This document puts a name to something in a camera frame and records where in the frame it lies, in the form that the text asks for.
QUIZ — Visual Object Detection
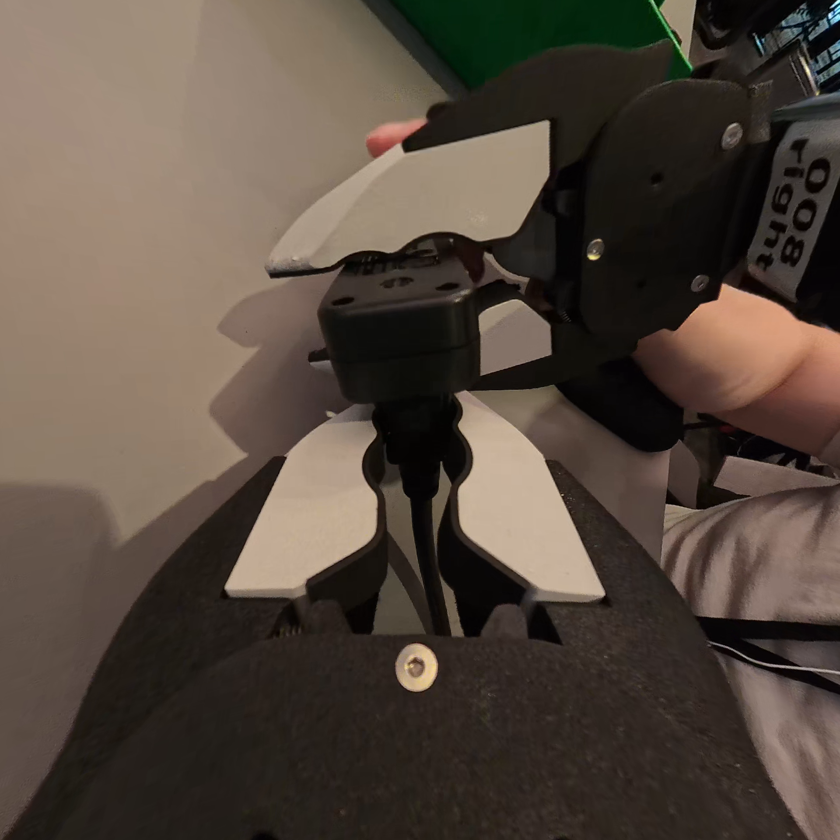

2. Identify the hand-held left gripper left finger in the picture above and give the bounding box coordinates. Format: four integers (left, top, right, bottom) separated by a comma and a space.
225, 403, 389, 601

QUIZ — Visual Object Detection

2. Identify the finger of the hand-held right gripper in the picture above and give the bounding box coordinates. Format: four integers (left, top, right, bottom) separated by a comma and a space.
476, 297, 552, 378
266, 120, 553, 279

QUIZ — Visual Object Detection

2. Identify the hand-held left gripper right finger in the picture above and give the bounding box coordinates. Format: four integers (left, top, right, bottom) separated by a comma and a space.
440, 394, 606, 605

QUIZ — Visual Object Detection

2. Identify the black power strip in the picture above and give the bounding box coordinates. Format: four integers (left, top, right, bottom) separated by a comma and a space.
317, 236, 488, 404

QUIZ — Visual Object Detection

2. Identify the black power plug cord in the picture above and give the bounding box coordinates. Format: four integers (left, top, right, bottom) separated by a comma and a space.
371, 390, 462, 637

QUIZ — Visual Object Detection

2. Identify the person's right hand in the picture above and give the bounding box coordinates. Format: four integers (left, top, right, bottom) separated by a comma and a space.
365, 119, 429, 160

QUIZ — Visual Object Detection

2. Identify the green plastic bin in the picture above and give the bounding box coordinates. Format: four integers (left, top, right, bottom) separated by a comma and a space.
387, 0, 694, 93

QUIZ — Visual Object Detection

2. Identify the black shoulder strap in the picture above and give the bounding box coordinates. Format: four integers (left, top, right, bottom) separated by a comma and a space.
696, 613, 840, 695

